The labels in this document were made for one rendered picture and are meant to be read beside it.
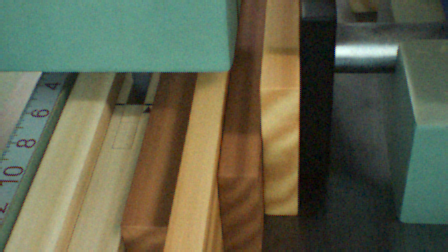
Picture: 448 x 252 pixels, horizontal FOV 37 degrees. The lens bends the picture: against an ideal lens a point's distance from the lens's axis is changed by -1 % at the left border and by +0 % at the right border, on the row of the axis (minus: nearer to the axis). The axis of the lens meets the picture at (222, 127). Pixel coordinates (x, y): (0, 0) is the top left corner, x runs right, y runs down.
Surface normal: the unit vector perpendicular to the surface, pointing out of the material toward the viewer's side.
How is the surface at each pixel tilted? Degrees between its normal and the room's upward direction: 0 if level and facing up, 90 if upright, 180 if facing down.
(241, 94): 0
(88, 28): 90
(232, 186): 90
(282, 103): 90
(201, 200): 0
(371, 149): 0
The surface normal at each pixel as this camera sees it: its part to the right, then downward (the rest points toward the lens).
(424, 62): -0.06, -0.76
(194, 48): -0.09, 0.66
